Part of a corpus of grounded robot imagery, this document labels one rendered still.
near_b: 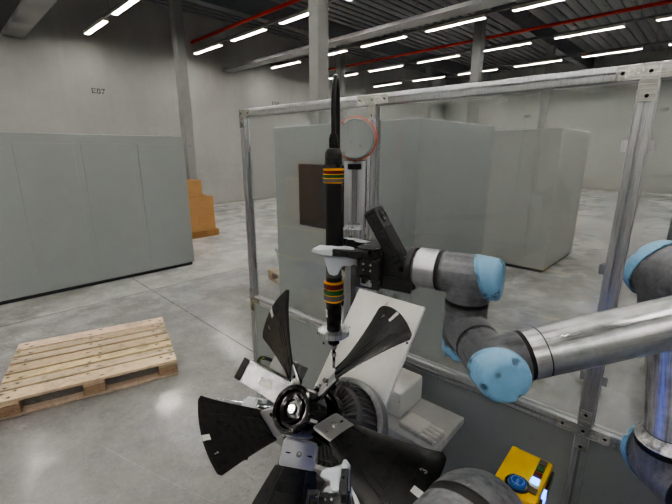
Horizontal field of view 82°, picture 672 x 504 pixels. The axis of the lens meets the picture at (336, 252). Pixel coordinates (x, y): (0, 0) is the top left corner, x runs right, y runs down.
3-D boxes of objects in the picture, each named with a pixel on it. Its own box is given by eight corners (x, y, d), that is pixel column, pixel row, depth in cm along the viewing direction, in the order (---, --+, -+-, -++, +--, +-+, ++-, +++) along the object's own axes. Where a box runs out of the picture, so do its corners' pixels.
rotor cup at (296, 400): (288, 431, 107) (257, 424, 98) (311, 381, 111) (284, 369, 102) (327, 458, 98) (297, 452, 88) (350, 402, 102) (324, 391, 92)
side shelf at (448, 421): (384, 387, 170) (385, 381, 170) (463, 424, 147) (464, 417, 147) (350, 414, 153) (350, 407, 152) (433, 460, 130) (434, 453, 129)
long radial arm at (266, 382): (329, 401, 122) (309, 393, 114) (319, 425, 120) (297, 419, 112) (270, 368, 141) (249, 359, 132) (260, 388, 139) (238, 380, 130)
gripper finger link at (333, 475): (322, 450, 84) (317, 488, 75) (349, 449, 83) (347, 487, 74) (324, 461, 84) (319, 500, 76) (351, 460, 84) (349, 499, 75)
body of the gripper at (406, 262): (350, 286, 78) (407, 297, 72) (351, 244, 76) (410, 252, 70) (368, 275, 84) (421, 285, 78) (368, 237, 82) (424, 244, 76)
